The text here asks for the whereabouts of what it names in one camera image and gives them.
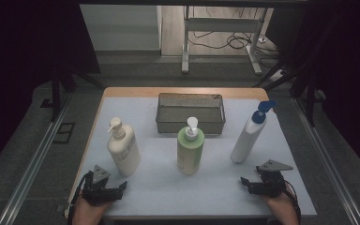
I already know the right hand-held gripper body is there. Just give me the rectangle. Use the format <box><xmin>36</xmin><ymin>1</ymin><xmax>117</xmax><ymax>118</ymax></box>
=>
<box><xmin>256</xmin><ymin>159</ymin><xmax>294</xmax><ymax>199</ymax></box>

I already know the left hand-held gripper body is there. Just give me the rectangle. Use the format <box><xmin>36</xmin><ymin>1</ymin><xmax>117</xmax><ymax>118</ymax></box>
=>
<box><xmin>82</xmin><ymin>164</ymin><xmax>120</xmax><ymax>207</ymax></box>

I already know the cream ribbed pump bottle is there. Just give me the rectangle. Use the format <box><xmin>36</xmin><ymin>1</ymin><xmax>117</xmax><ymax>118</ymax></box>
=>
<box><xmin>106</xmin><ymin>116</ymin><xmax>142</xmax><ymax>177</ymax></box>

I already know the white bottle with blue pump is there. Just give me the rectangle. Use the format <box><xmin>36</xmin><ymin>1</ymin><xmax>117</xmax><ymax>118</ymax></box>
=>
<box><xmin>230</xmin><ymin>100</ymin><xmax>277</xmax><ymax>164</ymax></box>

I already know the green pump bottle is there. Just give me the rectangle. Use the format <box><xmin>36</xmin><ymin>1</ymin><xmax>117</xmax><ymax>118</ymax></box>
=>
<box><xmin>176</xmin><ymin>116</ymin><xmax>205</xmax><ymax>176</ymax></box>

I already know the grey metal mesh basket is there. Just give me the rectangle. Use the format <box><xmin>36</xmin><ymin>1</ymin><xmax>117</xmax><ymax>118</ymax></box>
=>
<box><xmin>155</xmin><ymin>92</ymin><xmax>227</xmax><ymax>135</ymax></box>

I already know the person's left hand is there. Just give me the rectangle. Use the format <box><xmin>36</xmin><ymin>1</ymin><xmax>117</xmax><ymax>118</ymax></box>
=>
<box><xmin>71</xmin><ymin>196</ymin><xmax>113</xmax><ymax>225</ymax></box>

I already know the person's right hand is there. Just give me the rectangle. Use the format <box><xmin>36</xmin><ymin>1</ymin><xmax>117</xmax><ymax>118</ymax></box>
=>
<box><xmin>261</xmin><ymin>189</ymin><xmax>300</xmax><ymax>225</ymax></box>

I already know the black metal stand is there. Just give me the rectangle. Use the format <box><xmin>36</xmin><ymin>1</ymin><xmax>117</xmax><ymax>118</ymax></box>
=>
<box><xmin>252</xmin><ymin>60</ymin><xmax>318</xmax><ymax>128</ymax></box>
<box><xmin>50</xmin><ymin>69</ymin><xmax>105</xmax><ymax>123</ymax></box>

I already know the white power strip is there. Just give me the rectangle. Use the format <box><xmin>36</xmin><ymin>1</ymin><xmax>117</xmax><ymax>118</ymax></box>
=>
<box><xmin>270</xmin><ymin>68</ymin><xmax>287</xmax><ymax>83</ymax></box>

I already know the white board panel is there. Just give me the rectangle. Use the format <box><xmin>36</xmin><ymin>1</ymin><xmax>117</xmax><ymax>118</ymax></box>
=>
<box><xmin>79</xmin><ymin>4</ymin><xmax>163</xmax><ymax>53</ymax></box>

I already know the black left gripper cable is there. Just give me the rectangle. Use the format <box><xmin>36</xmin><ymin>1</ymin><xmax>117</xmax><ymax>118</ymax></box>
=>
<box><xmin>67</xmin><ymin>172</ymin><xmax>92</xmax><ymax>225</ymax></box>

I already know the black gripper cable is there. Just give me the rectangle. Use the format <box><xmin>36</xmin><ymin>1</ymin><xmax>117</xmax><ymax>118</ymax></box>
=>
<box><xmin>282</xmin><ymin>180</ymin><xmax>302</xmax><ymax>225</ymax></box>
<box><xmin>67</xmin><ymin>172</ymin><xmax>92</xmax><ymax>225</ymax></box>

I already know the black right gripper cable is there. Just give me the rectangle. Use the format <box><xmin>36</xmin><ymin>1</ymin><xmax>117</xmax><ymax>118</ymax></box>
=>
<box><xmin>282</xmin><ymin>180</ymin><xmax>302</xmax><ymax>225</ymax></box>

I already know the aluminium floor rail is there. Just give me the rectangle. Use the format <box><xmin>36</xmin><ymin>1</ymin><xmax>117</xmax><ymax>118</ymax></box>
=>
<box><xmin>292</xmin><ymin>97</ymin><xmax>360</xmax><ymax>225</ymax></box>
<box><xmin>0</xmin><ymin>93</ymin><xmax>73</xmax><ymax>225</ymax></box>

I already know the tangle of black floor cables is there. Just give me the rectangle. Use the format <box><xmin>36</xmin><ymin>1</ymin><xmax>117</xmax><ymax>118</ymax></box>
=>
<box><xmin>188</xmin><ymin>7</ymin><xmax>280</xmax><ymax>68</ymax></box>

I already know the white metal desk frame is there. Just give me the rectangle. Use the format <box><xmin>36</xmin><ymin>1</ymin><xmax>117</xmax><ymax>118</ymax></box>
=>
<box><xmin>181</xmin><ymin>6</ymin><xmax>263</xmax><ymax>76</ymax></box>

